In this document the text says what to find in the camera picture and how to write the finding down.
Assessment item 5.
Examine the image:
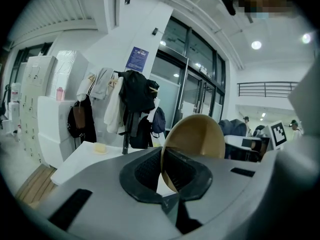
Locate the tan bowl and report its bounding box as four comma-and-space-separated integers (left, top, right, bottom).
160, 113, 226, 194

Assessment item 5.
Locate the black metal railing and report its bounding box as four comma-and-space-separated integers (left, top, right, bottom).
236, 81, 299, 99

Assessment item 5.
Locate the white locker cabinet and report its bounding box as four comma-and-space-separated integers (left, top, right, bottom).
17, 55, 58, 165

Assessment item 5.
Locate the grey hoodie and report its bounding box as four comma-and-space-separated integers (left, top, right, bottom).
89, 67, 115, 100

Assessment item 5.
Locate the black jacket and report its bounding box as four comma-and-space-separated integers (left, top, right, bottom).
118, 69, 160, 114

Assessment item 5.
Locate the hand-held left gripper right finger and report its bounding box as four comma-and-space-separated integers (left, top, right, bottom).
163, 147, 267, 236

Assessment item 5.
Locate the water dispenser bottle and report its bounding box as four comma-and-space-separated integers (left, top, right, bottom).
10, 82, 22, 103

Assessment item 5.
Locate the dark grey jacket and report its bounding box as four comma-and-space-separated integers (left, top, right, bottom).
218, 118, 248, 137

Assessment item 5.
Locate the white striped garment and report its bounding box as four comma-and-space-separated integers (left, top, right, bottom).
76, 71, 97, 102

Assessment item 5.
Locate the black head-worn camera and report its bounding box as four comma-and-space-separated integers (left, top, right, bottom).
219, 0, 237, 16

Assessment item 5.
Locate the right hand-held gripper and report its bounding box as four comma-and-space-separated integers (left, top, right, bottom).
259, 58, 320, 235

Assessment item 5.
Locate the navy backpack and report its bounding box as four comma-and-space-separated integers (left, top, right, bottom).
150, 106, 167, 139

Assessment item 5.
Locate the blue wall poster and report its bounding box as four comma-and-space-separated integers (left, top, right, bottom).
125, 46, 150, 73

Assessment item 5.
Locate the glass door with black frame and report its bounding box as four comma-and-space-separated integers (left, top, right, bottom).
149, 15, 226, 132

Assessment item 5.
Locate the white table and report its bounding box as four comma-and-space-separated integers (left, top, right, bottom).
50, 140, 148, 186

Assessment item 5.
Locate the stack of white foam boxes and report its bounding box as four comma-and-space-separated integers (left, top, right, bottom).
36, 50, 90, 169

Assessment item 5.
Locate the yellow sponge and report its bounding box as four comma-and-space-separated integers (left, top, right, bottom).
91, 142, 109, 155

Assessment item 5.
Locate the brown tote bag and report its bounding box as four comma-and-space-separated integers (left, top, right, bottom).
72, 101, 86, 130

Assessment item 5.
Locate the white coat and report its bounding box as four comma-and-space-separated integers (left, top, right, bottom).
103, 76, 125, 134

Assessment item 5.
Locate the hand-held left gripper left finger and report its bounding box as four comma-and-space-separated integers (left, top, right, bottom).
37, 146, 181, 240

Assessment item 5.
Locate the white desk with monitor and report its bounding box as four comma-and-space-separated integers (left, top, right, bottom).
224, 134, 271, 163

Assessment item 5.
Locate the black long coat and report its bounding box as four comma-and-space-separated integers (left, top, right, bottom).
67, 95, 97, 144

